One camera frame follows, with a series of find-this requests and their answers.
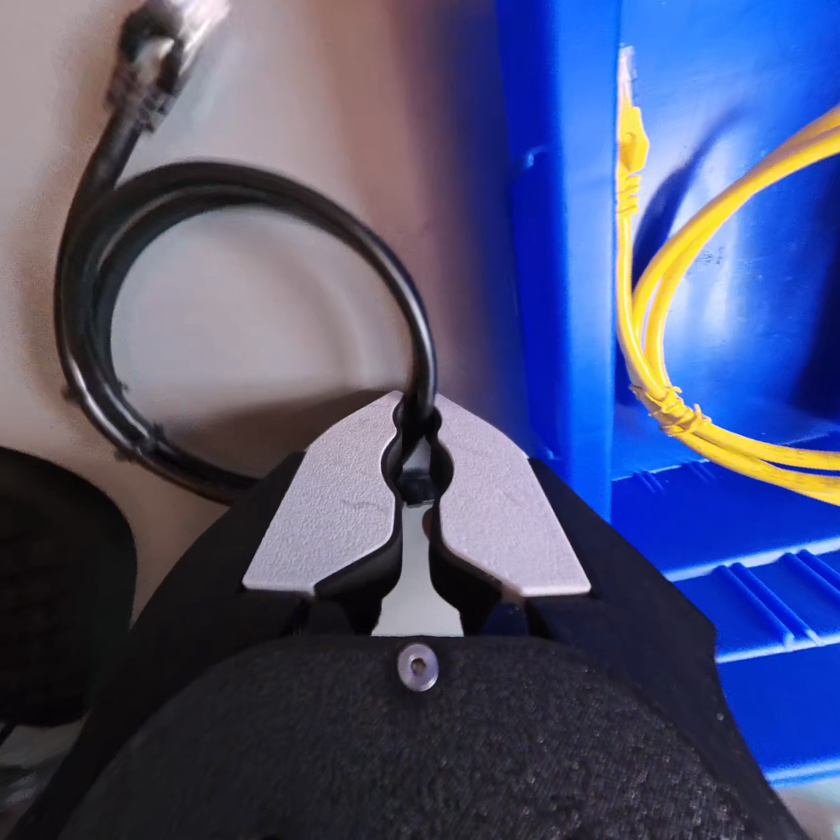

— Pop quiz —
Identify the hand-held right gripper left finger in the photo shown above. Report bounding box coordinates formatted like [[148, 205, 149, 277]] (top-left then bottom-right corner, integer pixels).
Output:
[[241, 392, 404, 597]]

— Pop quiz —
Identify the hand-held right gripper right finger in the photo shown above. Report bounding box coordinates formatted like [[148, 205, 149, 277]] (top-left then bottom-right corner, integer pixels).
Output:
[[427, 394, 592, 598]]

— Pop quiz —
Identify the yellow ethernet cable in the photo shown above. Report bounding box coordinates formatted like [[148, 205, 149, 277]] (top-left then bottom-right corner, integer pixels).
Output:
[[613, 46, 840, 506]]

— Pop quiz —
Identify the blue plastic storage bin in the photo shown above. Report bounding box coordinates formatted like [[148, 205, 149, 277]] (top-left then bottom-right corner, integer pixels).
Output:
[[495, 0, 840, 785]]

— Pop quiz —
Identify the black ethernet cable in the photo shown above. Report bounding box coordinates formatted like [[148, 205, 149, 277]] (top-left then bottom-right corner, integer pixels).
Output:
[[56, 0, 439, 508]]

